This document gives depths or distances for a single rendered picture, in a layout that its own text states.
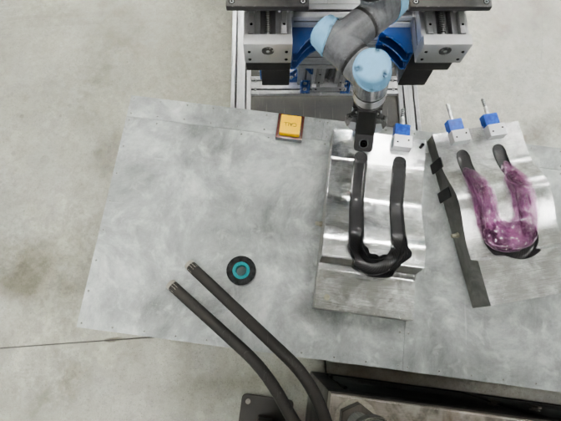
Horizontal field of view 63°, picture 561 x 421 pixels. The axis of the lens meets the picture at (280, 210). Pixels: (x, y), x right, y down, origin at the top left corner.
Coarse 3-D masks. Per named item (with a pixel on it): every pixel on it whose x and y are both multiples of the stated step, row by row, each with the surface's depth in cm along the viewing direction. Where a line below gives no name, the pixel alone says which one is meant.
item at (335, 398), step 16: (336, 400) 120; (368, 400) 120; (384, 400) 120; (400, 400) 124; (384, 416) 119; (400, 416) 119; (416, 416) 119; (432, 416) 119; (448, 416) 119; (464, 416) 119; (480, 416) 119; (496, 416) 119; (512, 416) 122
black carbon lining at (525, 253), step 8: (464, 152) 131; (496, 152) 131; (504, 152) 131; (464, 160) 131; (496, 160) 130; (472, 168) 129; (536, 240) 122; (488, 248) 122; (528, 248) 122; (536, 248) 121; (512, 256) 122; (520, 256) 122; (528, 256) 120
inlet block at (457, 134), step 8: (448, 104) 134; (448, 112) 134; (448, 120) 132; (456, 120) 132; (448, 128) 132; (456, 128) 131; (448, 136) 132; (456, 136) 129; (464, 136) 129; (456, 144) 130
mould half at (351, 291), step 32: (352, 160) 126; (384, 160) 126; (416, 160) 126; (384, 192) 124; (416, 192) 124; (384, 224) 119; (416, 224) 120; (320, 256) 119; (416, 256) 115; (320, 288) 120; (352, 288) 120; (384, 288) 120
